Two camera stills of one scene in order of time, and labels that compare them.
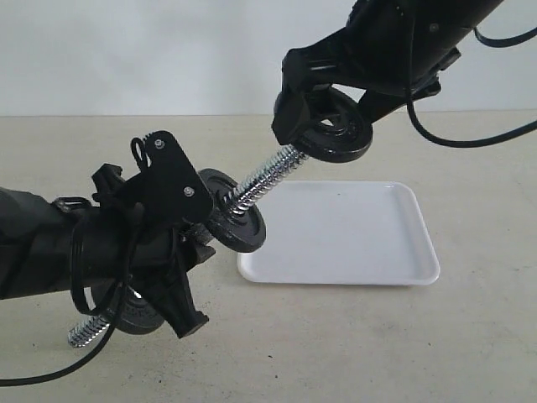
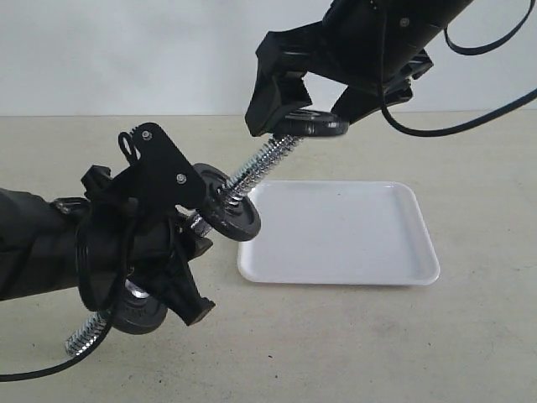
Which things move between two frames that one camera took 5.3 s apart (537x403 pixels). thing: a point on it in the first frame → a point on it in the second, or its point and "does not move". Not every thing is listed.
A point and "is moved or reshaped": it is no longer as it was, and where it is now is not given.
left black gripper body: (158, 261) does not move
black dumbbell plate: (237, 232) is moved or reshaped
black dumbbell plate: (137, 316) does not move
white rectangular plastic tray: (372, 232) does not move
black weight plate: (339, 130) is moved or reshaped
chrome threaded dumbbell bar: (235, 197) is moved or reshaped
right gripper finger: (291, 113) → (273, 96)
